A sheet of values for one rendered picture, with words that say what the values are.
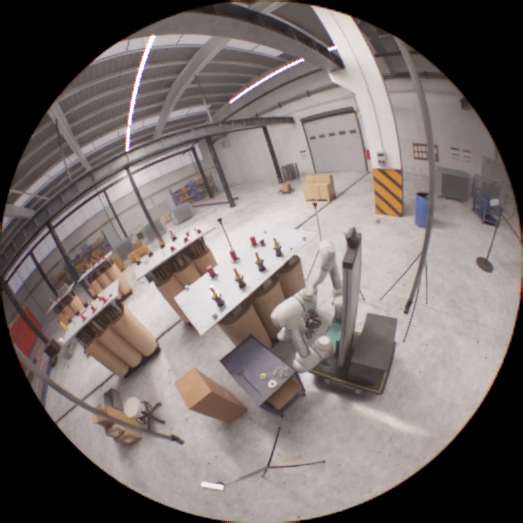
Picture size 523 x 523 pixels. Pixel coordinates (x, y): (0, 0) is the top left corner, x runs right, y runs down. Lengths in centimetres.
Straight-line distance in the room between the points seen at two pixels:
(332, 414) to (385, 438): 75
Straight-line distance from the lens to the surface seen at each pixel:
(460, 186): 913
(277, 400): 165
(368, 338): 177
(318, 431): 236
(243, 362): 177
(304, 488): 248
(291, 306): 110
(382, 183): 591
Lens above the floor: 236
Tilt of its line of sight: 31 degrees down
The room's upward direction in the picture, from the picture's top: 20 degrees counter-clockwise
